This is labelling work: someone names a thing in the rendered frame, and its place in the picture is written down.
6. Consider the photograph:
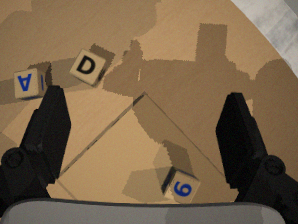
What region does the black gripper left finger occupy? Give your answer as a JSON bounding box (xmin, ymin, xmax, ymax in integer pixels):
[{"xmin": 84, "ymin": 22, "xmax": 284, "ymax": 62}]
[{"xmin": 0, "ymin": 85, "xmax": 71, "ymax": 218}]

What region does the beige block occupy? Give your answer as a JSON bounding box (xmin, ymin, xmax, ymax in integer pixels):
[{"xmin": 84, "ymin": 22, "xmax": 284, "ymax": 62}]
[
  {"xmin": 161, "ymin": 166, "xmax": 201, "ymax": 204},
  {"xmin": 69, "ymin": 48, "xmax": 109, "ymax": 88},
  {"xmin": 14, "ymin": 68, "xmax": 47, "ymax": 101}
]

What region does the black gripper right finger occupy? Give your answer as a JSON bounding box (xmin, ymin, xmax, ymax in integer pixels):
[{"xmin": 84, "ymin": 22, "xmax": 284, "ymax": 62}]
[{"xmin": 216, "ymin": 92, "xmax": 298, "ymax": 224}]

